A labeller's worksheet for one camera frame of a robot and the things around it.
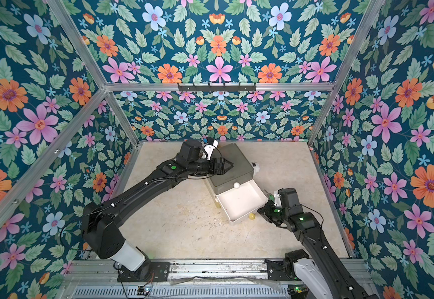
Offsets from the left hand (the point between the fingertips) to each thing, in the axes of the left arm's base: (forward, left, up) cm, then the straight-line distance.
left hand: (228, 164), depth 75 cm
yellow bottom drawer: (-7, +6, -22) cm, 24 cm away
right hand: (-14, -11, -15) cm, 23 cm away
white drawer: (-8, -4, -21) cm, 22 cm away
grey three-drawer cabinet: (+1, -6, -7) cm, 9 cm away
